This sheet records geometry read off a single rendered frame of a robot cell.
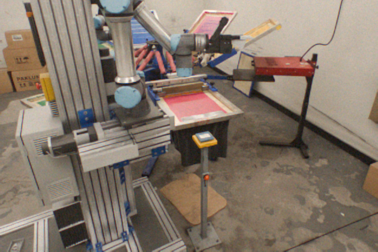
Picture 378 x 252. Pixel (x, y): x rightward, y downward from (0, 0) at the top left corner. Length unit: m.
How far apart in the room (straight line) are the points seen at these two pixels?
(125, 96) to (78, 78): 0.35
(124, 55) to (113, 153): 0.47
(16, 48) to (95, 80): 4.62
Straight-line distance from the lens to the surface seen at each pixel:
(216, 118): 1.92
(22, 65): 6.08
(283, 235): 2.50
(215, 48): 1.16
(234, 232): 2.43
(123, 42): 1.15
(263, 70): 2.84
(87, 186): 1.78
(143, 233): 2.17
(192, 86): 2.40
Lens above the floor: 1.88
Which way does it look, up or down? 25 degrees down
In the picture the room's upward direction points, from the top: 1 degrees counter-clockwise
